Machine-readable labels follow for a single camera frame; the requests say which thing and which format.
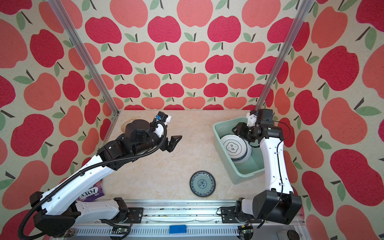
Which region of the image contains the white plate black line pattern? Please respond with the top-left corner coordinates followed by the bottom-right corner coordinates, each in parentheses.
top-left (221, 135), bottom-right (248, 163)

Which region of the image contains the mint green plastic bin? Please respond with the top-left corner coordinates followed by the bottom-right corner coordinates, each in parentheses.
top-left (213, 117), bottom-right (265, 185)

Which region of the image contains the teal blue patterned plate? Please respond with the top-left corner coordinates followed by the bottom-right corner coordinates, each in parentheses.
top-left (189, 171), bottom-right (216, 198)

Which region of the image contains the white fluted plate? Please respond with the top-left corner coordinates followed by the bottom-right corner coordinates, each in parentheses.
top-left (232, 144), bottom-right (252, 165)

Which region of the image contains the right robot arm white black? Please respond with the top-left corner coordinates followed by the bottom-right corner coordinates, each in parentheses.
top-left (232, 109), bottom-right (302, 225)

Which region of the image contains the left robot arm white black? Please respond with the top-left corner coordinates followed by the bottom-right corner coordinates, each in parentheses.
top-left (18, 112), bottom-right (182, 240)

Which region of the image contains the purple snack packet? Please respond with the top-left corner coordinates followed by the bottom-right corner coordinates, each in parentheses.
top-left (78, 180), bottom-right (105, 202)

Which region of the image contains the green circuit board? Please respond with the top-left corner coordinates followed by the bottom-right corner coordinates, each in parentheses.
top-left (111, 227), bottom-right (130, 235)

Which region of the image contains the black round object right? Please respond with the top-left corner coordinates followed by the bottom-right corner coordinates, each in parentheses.
top-left (287, 230), bottom-right (300, 240)

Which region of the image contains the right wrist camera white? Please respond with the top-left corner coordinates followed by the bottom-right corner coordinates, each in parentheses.
top-left (247, 110), bottom-right (257, 127)

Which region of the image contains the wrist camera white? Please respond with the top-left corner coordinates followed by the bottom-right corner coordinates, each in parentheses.
top-left (153, 111), bottom-right (172, 126)
top-left (247, 110), bottom-right (257, 127)

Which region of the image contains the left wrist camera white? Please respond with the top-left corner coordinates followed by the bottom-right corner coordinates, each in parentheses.
top-left (153, 111), bottom-right (172, 126)

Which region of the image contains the right aluminium frame post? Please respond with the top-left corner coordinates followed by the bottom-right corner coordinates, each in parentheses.
top-left (255, 0), bottom-right (315, 111)

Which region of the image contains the aluminium frame post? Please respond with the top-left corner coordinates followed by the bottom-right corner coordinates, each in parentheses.
top-left (255, 0), bottom-right (315, 111)
top-left (48, 0), bottom-right (120, 118)

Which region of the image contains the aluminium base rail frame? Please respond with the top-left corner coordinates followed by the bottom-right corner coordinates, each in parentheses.
top-left (59, 200), bottom-right (311, 240)

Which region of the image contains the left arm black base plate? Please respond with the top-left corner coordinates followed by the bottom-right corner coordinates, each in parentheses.
top-left (112, 208), bottom-right (144, 224)

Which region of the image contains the blue block on rail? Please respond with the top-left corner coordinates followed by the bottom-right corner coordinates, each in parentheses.
top-left (169, 225), bottom-right (187, 235)

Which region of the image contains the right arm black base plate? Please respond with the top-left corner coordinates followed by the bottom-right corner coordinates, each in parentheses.
top-left (217, 206), bottom-right (262, 225)

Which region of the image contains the left aluminium frame post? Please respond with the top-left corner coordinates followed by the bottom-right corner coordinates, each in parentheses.
top-left (48, 0), bottom-right (120, 118)

